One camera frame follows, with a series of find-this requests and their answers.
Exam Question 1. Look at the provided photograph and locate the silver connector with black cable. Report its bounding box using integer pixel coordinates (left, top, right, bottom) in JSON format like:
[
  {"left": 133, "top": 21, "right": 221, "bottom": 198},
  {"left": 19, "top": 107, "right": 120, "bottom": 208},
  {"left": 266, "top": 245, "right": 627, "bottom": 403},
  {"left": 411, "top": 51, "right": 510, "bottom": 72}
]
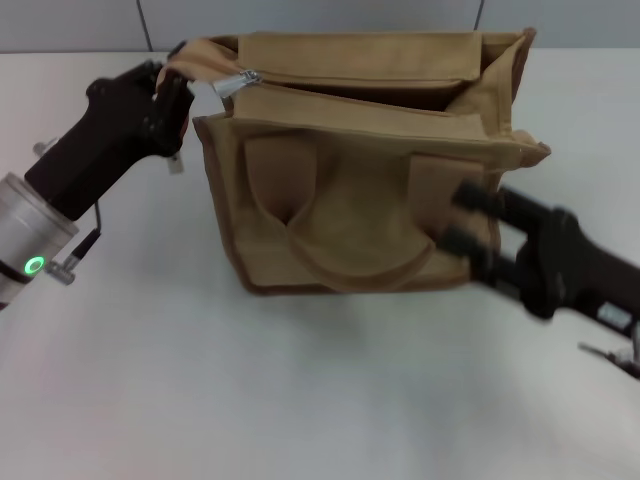
[{"left": 43, "top": 198, "right": 107, "bottom": 286}]

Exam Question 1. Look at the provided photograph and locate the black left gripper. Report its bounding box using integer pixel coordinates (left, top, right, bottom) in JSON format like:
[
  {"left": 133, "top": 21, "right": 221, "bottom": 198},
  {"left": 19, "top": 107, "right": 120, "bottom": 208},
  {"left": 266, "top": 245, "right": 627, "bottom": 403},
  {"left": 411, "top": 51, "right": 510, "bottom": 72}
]
[{"left": 23, "top": 42, "right": 196, "bottom": 222}]

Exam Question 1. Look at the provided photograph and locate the khaki fabric food bag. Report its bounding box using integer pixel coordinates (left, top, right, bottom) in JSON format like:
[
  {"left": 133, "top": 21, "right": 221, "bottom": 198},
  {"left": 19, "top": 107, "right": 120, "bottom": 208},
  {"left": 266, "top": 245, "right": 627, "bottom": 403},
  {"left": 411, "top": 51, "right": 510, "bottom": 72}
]
[{"left": 158, "top": 27, "right": 552, "bottom": 299}]

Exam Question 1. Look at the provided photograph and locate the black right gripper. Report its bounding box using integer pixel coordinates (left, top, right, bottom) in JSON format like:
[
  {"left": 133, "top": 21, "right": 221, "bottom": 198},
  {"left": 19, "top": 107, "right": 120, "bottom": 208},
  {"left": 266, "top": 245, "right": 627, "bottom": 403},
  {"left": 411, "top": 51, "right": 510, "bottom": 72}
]
[{"left": 438, "top": 180, "right": 640, "bottom": 342}]

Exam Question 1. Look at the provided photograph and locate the silver zipper pull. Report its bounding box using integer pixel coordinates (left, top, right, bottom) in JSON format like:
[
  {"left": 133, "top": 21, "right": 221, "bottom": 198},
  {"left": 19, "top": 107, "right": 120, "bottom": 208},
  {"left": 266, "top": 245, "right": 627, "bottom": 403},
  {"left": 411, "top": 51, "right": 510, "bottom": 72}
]
[{"left": 211, "top": 69, "right": 264, "bottom": 99}]

